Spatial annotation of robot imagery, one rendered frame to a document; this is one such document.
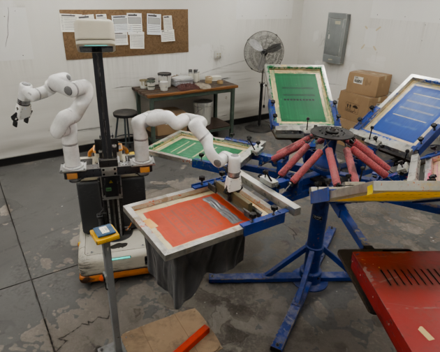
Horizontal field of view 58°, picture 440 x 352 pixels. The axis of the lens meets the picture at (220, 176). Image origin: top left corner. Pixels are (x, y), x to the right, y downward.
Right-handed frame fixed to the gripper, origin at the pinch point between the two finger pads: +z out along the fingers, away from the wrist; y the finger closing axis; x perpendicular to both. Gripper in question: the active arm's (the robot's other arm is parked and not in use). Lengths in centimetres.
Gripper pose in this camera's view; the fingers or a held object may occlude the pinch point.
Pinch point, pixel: (232, 197)
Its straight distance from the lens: 247.4
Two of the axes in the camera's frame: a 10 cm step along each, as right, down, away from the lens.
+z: -0.2, 9.0, 4.2
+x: 5.5, 3.7, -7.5
